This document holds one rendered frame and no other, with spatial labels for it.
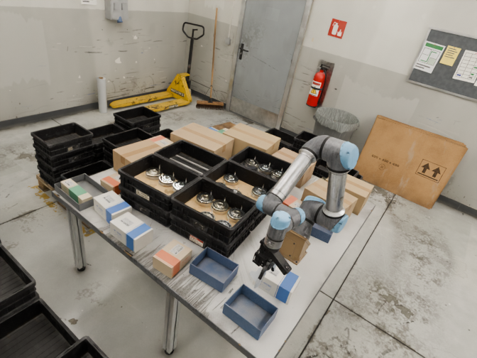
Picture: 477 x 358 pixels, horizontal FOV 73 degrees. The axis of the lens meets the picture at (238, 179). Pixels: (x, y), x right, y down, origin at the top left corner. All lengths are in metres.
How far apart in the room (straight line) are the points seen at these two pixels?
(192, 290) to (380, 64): 3.66
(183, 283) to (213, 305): 0.19
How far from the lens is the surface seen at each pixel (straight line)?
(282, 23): 4.98
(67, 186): 2.20
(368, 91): 4.60
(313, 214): 1.81
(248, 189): 2.12
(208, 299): 1.63
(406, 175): 4.50
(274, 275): 1.67
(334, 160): 1.52
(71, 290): 2.61
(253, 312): 1.62
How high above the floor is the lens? 2.00
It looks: 32 degrees down
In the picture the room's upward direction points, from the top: 11 degrees clockwise
